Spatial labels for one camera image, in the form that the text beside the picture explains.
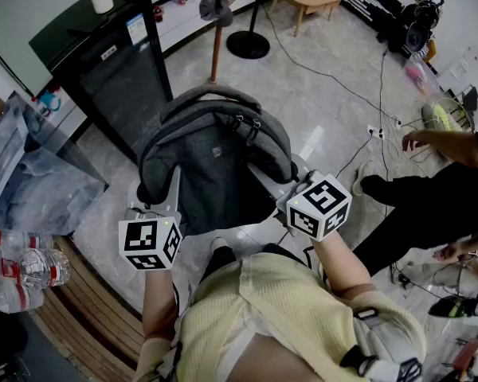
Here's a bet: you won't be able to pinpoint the wooden slatted board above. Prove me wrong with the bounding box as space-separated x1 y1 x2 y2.
30 235 147 382

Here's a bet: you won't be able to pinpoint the person's yellow knit top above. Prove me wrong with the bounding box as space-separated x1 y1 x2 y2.
133 251 428 382

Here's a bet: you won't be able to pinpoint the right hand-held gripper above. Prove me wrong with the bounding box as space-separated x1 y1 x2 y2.
248 154 352 242

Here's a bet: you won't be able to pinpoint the grey cloth hat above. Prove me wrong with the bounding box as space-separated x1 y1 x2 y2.
198 0 234 28

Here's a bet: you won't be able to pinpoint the grey fabric backpack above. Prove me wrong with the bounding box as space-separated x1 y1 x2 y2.
137 84 300 236

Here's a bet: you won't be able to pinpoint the person's right forearm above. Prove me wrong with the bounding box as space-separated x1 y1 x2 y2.
310 231 378 300

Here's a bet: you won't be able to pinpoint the clear plastic bag pile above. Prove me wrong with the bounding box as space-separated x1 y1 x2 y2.
0 93 109 236

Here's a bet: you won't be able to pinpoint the black white striped cushion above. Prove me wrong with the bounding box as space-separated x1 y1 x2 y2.
340 0 404 31

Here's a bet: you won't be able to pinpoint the pink toy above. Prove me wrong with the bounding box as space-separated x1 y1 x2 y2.
405 63 429 96

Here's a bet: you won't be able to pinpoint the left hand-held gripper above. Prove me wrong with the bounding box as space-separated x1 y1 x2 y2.
118 164 184 271

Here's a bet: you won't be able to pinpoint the clear water bottle red label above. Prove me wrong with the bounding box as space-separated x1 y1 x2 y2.
18 247 71 290
0 279 45 314
0 227 55 255

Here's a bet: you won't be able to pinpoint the black green sneaker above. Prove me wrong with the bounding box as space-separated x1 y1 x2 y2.
428 294 478 320

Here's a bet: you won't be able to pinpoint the person's left forearm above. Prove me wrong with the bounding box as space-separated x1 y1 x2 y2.
141 267 180 340

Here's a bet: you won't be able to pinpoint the round white wire basket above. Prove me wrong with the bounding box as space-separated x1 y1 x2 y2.
421 97 473 134

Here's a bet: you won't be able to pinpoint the black mini fridge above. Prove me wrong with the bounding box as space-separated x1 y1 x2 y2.
28 0 174 162

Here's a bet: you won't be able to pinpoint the person's black trouser leg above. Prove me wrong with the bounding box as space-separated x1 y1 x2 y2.
200 245 238 286

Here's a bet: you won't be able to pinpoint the long black floor cable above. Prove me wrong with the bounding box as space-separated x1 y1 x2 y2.
378 49 390 183
261 2 402 129

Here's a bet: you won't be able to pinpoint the black standing fan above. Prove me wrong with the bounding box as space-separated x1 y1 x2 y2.
225 0 331 60

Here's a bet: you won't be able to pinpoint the white paper sheets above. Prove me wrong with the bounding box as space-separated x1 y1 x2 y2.
449 45 478 80

